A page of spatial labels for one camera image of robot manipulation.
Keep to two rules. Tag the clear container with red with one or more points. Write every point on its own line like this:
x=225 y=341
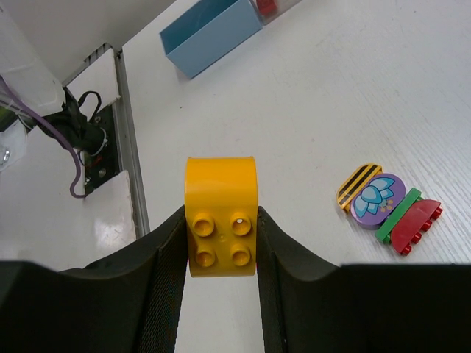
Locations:
x=268 y=10

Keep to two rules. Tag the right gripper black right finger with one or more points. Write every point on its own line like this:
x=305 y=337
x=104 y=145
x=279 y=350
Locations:
x=311 y=305

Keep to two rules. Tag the yellow purple green lego stack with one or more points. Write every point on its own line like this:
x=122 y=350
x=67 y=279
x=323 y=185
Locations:
x=380 y=201

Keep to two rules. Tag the yellow round lego brick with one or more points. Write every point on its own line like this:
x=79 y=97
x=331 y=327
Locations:
x=221 y=210

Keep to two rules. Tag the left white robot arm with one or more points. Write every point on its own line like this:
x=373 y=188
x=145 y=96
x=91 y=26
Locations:
x=25 y=79

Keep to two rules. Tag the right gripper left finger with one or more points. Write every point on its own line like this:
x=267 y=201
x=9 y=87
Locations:
x=128 y=301

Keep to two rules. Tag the blue container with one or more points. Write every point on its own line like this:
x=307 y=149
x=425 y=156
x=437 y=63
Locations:
x=206 y=32

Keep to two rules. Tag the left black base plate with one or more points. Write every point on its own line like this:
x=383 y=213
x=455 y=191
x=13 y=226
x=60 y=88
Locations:
x=94 y=139

